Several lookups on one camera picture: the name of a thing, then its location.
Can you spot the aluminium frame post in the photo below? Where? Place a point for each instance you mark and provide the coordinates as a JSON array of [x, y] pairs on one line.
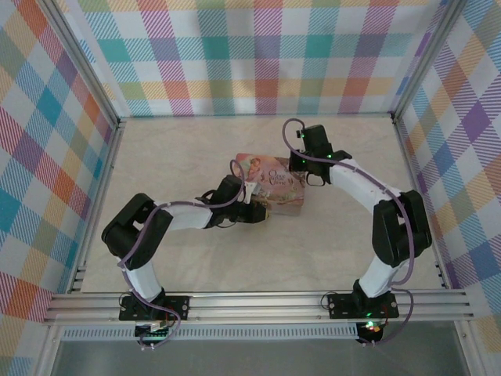
[[78, 62], [426, 58]]

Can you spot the left aluminium side rail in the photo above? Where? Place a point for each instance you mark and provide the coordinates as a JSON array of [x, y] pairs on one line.
[[103, 196]]

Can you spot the right aluminium side rail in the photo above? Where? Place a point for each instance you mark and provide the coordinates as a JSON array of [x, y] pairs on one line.
[[420, 156]]

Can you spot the aluminium side rail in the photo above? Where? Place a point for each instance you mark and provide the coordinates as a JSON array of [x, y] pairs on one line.
[[103, 196], [420, 156]]

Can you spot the black controller with lit leds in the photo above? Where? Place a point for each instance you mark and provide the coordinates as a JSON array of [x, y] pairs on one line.
[[371, 331]]

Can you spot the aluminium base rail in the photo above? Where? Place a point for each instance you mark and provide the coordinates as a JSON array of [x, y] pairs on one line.
[[258, 307]]

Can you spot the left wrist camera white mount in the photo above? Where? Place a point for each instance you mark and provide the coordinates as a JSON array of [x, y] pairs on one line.
[[249, 192]]

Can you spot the left aluminium frame post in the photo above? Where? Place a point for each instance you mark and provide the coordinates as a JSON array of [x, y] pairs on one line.
[[78, 62]]

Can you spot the pink illustrated tin box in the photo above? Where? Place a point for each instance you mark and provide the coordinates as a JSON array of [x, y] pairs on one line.
[[280, 184]]

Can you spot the green circuit board with plug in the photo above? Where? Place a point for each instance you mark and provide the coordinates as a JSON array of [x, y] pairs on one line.
[[152, 331]]

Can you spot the right aluminium frame post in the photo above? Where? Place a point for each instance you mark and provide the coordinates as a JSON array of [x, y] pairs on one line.
[[426, 58]]

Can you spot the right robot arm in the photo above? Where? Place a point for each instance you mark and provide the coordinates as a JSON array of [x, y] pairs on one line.
[[395, 235]]

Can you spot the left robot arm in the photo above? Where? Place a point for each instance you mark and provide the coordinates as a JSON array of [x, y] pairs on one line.
[[125, 235]]

